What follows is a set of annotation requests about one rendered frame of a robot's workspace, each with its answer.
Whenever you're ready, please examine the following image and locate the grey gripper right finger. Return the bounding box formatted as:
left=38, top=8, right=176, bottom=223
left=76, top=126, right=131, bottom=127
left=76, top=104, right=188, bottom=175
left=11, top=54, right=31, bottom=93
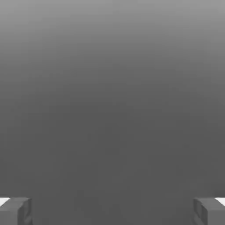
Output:
left=192, top=196, right=225, bottom=225

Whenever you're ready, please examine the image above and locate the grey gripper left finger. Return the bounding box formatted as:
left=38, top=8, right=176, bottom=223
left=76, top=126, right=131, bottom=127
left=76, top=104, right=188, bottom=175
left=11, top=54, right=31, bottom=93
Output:
left=0, top=196, right=33, bottom=225

